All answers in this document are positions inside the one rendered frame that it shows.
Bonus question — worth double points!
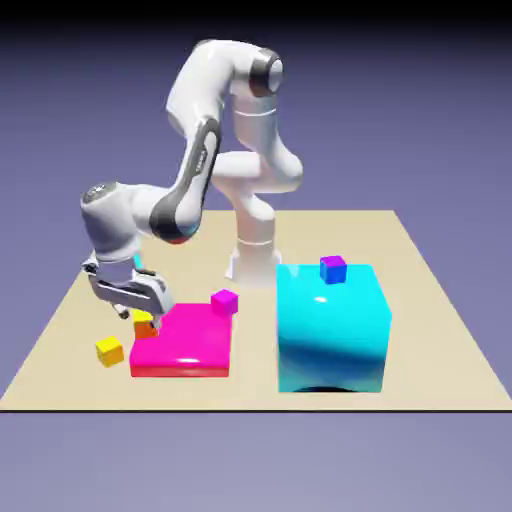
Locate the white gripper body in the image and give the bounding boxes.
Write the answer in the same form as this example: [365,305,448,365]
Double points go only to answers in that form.
[86,268,175,317]

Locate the small orange cube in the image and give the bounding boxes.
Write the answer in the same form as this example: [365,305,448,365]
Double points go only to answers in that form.
[132,308,160,342]

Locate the small yellow cube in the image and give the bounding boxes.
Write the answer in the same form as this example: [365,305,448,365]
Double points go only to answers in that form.
[94,335,125,368]

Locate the small magenta cube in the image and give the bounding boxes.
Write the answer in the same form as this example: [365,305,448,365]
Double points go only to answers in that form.
[210,288,240,318]

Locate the small blue cube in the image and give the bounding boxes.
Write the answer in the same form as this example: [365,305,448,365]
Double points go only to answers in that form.
[319,255,348,286]

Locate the large pink box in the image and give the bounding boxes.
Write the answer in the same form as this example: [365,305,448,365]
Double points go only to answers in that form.
[128,302,234,379]

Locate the large cyan box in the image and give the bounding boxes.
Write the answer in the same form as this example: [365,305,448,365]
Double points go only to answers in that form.
[276,262,393,394]

